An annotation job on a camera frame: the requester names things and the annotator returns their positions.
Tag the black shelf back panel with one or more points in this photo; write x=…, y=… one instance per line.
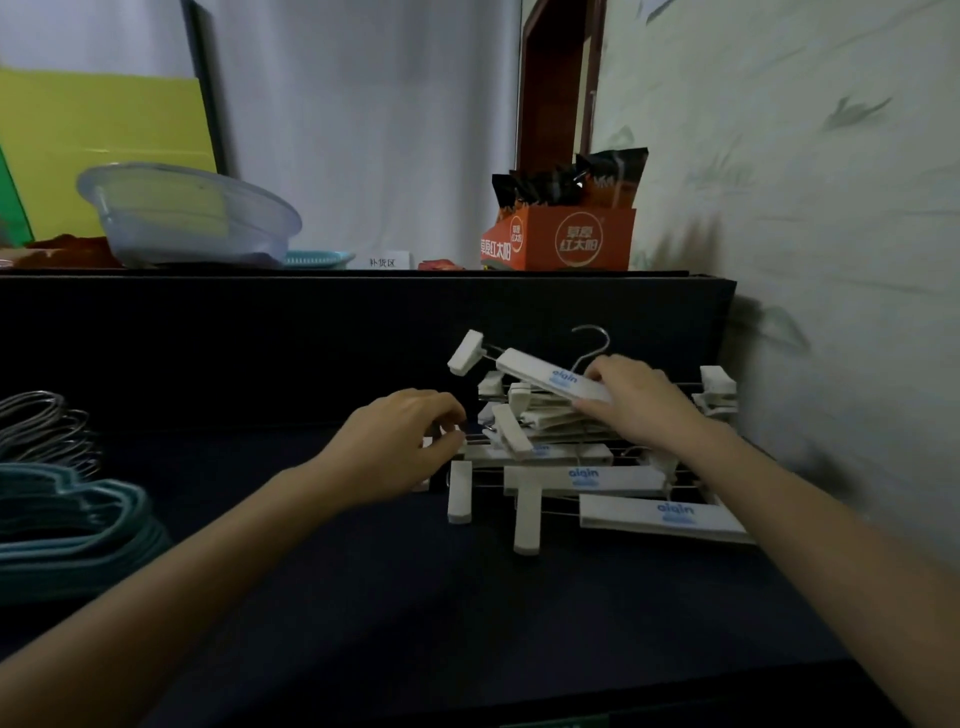
x=262, y=345

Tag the yellow board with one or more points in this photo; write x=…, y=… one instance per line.
x=90, y=120

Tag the stack of teal plastic hangers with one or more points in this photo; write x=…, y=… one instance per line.
x=75, y=532

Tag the white label card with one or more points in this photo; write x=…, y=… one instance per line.
x=388, y=261

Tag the pile of white clip hangers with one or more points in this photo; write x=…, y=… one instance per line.
x=592, y=480

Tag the person's left thumb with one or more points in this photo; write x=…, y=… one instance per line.
x=446, y=446

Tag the white trouser hanger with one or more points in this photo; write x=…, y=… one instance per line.
x=540, y=373

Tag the orange cardboard display box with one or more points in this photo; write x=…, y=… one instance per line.
x=577, y=240

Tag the red orange wrapped bundle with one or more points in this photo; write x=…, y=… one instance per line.
x=71, y=251

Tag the person's right thumb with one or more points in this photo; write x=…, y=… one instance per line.
x=594, y=409

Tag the black framed panel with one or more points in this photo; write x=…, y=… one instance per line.
x=206, y=82

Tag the red snack packet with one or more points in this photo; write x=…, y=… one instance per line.
x=441, y=265

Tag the person's right forearm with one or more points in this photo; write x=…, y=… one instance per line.
x=817, y=555

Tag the row of dark snack packets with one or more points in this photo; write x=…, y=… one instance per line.
x=555, y=184

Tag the person's left forearm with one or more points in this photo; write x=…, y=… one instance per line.
x=165, y=585

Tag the clear plastic basin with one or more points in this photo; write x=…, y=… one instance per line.
x=187, y=214

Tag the person's right hand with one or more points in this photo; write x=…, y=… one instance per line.
x=649, y=409

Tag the white curtain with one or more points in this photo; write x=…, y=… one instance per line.
x=375, y=112

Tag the green board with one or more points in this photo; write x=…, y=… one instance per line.
x=11, y=210

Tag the person's left hand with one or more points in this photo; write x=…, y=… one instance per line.
x=382, y=450

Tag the brown wooden door frame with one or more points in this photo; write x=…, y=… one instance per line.
x=551, y=82

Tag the blue plastic tray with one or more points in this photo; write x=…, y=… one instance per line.
x=319, y=259

